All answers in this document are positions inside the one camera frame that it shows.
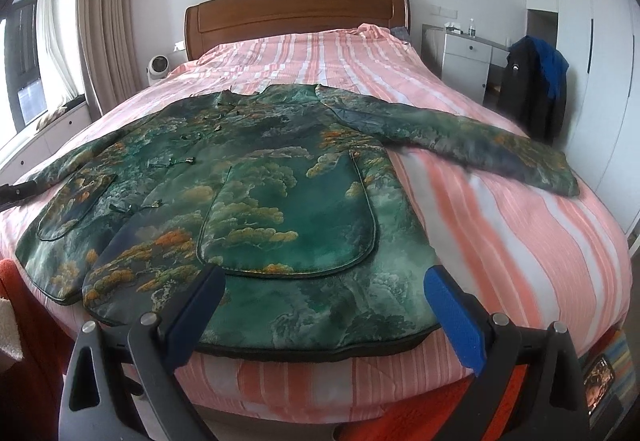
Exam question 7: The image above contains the green printed jacket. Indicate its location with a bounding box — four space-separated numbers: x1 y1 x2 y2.
15 84 581 362

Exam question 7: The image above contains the white window bench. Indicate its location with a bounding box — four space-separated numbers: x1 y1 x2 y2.
0 94 101 182

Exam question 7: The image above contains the white fluffy towel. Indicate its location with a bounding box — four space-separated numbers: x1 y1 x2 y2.
0 298 26 362

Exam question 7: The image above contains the wooden headboard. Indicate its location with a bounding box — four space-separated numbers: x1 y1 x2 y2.
184 0 412 64

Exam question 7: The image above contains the orange cloth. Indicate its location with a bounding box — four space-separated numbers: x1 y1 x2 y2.
0 258 76 441

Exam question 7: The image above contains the blue garment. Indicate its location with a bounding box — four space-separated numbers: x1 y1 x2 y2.
525 35 570 99

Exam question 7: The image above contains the white wardrobe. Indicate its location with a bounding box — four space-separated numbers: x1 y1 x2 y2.
517 0 640 232

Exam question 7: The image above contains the white bedside desk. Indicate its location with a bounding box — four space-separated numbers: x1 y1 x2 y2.
421 24 511 104

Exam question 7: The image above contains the colourful printed object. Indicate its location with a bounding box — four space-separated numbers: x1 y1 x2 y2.
580 331 631 417

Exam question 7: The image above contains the small white fan heater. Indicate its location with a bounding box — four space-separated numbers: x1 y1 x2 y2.
146 55 171 84

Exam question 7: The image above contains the bed with striped pink sheet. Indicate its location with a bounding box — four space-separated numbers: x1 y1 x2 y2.
0 24 633 427

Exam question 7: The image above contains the white sheer curtain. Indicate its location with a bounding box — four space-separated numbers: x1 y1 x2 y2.
36 0 88 114

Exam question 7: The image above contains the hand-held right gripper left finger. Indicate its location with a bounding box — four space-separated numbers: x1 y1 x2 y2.
59 265 227 441

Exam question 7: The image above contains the beige curtain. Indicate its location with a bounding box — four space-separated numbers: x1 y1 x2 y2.
75 0 141 117

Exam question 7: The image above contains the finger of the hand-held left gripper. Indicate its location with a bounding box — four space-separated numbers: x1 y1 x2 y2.
0 180 42 211

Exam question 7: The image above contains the black jacket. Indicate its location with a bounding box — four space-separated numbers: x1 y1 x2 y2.
500 36 568 144

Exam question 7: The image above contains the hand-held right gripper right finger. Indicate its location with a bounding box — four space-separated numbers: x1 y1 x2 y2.
422 265 593 441

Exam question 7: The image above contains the dark framed window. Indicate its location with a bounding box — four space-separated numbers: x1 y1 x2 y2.
2 0 48 132

